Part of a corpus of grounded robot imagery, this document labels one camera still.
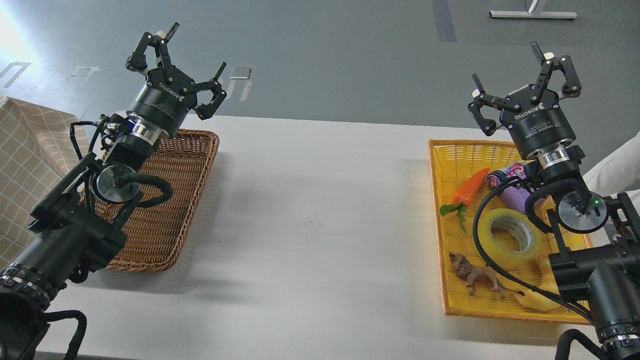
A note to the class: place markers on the brown toy lion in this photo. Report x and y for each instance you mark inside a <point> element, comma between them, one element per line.
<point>471,274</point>

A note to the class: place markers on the yellow toy croissant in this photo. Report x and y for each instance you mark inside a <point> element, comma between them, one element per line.
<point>534,300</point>

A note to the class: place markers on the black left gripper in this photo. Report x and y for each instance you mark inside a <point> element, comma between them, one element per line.
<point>159,102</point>

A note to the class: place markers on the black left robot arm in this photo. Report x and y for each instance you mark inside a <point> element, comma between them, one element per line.
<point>79,225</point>

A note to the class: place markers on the small pink black can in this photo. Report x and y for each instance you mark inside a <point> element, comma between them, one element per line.
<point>501,176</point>

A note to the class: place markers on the yellow tape roll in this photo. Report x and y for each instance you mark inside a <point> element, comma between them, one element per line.
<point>509,238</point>

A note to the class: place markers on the beige checkered cloth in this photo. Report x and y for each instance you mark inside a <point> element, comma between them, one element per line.
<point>35,154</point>

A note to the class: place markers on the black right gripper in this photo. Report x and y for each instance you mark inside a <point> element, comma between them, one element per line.
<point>537,122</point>

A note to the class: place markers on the grey metal stand base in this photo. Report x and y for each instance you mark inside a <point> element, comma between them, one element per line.
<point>533,10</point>

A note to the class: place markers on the purple foam block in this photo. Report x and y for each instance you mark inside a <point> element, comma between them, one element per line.
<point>515,198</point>

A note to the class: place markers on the orange toy carrot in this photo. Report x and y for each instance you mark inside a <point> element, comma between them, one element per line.
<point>464,196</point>

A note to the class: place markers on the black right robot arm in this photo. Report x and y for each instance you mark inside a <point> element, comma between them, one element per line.
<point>596,265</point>

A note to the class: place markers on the white clothed person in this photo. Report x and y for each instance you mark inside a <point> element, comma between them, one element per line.
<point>617,172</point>

